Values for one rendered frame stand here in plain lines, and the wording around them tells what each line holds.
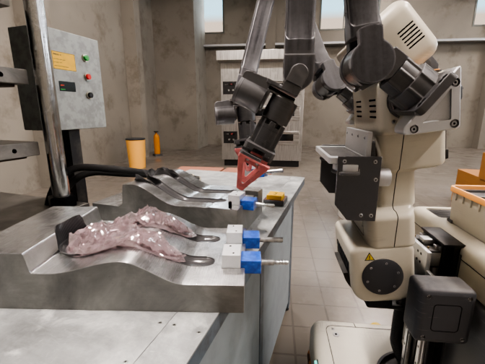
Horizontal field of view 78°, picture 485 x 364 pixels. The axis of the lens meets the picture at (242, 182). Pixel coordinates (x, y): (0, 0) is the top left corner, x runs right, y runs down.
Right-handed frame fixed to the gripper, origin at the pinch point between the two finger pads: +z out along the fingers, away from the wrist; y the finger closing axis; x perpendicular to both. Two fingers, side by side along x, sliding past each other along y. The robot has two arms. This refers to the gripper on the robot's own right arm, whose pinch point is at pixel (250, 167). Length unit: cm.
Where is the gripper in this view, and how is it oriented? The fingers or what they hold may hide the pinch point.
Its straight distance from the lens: 95.4
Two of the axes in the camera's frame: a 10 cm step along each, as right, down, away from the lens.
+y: -3.3, 1.0, -9.4
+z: 0.9, 9.9, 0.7
